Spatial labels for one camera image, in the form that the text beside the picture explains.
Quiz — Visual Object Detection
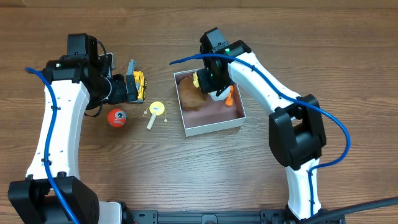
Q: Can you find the yellow toy truck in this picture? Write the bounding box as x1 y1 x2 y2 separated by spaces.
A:
126 59 147 103

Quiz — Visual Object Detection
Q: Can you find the white duck plush toy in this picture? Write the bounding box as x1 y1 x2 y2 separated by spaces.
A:
193 72 234 106

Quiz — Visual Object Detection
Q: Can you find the brown plush toy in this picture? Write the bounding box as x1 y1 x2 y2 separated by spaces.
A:
178 75 206 111

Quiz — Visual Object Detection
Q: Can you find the white cardboard box pink inside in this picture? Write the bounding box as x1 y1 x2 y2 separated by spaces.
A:
174 69 246 137

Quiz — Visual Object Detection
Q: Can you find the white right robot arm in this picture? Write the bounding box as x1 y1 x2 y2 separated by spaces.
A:
195 27 326 220

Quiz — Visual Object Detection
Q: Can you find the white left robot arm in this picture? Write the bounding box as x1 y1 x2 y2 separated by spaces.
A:
8 33 147 223

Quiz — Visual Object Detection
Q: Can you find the wooden pellet drum toy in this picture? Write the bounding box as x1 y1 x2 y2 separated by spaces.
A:
143 101 168 131

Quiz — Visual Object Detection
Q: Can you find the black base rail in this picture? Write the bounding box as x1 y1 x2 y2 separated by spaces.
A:
124 209 346 224

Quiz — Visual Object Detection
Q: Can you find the black thick cable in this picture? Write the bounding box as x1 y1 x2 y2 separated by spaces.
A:
303 197 398 224

